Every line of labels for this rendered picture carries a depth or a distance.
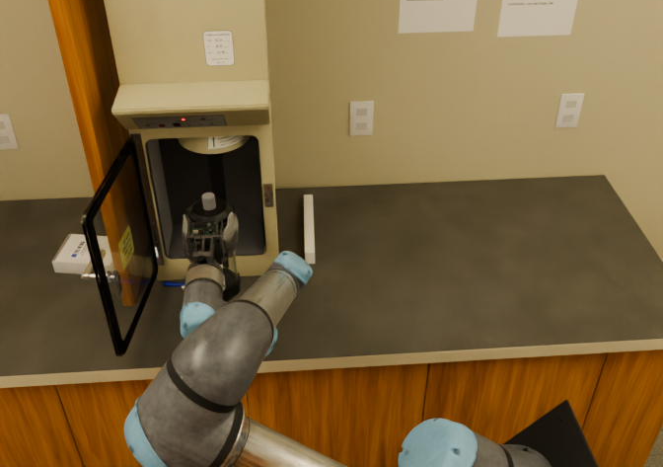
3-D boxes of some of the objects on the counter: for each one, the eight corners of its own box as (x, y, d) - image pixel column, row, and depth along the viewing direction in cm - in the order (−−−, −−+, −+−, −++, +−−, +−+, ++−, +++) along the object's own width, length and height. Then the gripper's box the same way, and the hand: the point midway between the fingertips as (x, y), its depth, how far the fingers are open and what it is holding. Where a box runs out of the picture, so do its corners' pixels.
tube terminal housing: (166, 222, 211) (119, -47, 164) (278, 217, 213) (263, -50, 166) (156, 280, 191) (101, -8, 145) (279, 274, 193) (263, -12, 147)
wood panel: (145, 194, 223) (32, -410, 138) (156, 194, 223) (48, -409, 138) (121, 306, 184) (-58, -438, 99) (133, 305, 184) (-36, -438, 99)
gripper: (243, 255, 142) (245, 192, 158) (160, 259, 141) (171, 194, 157) (246, 286, 147) (248, 222, 164) (167, 290, 147) (176, 225, 163)
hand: (211, 221), depth 162 cm, fingers closed on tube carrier, 9 cm apart
